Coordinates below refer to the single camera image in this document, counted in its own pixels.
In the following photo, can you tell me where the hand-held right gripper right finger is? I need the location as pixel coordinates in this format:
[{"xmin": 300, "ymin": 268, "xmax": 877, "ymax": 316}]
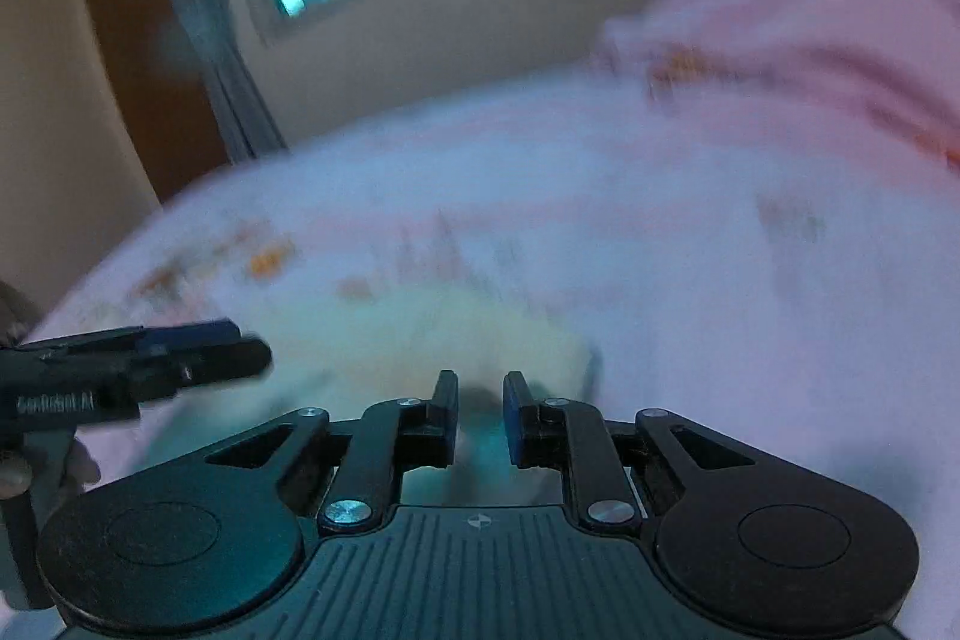
[{"xmin": 502, "ymin": 370, "xmax": 755, "ymax": 530}]

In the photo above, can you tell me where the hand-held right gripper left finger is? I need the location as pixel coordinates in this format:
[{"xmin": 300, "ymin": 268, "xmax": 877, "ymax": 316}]
[{"xmin": 201, "ymin": 370, "xmax": 460, "ymax": 536}]

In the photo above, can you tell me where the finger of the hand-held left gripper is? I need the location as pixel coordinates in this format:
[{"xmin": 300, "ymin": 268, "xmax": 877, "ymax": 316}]
[
  {"xmin": 135, "ymin": 340, "xmax": 273, "ymax": 402},
  {"xmin": 139, "ymin": 320, "xmax": 242, "ymax": 352}
]

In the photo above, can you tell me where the cream knit sweater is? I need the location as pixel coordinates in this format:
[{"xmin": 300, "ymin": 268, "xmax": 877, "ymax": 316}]
[{"xmin": 146, "ymin": 291, "xmax": 605, "ymax": 507}]

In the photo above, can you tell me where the person's left hand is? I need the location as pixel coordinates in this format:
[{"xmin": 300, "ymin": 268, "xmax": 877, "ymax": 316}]
[{"xmin": 0, "ymin": 436, "xmax": 103, "ymax": 502}]

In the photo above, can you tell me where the bed with floral pink sheet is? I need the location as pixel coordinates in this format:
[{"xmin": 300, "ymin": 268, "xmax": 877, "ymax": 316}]
[{"xmin": 0, "ymin": 77, "xmax": 960, "ymax": 640}]

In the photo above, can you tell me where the brown wooden door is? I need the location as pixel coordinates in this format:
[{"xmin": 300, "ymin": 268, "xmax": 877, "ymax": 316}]
[{"xmin": 75, "ymin": 0, "xmax": 230, "ymax": 208}]

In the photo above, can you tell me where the grey curtain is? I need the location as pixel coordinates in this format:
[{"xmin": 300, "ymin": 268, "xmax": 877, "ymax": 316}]
[{"xmin": 135, "ymin": 0, "xmax": 292, "ymax": 163}]

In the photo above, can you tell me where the pink blanket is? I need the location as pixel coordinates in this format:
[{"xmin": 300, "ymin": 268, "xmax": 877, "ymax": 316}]
[{"xmin": 591, "ymin": 0, "xmax": 960, "ymax": 170}]

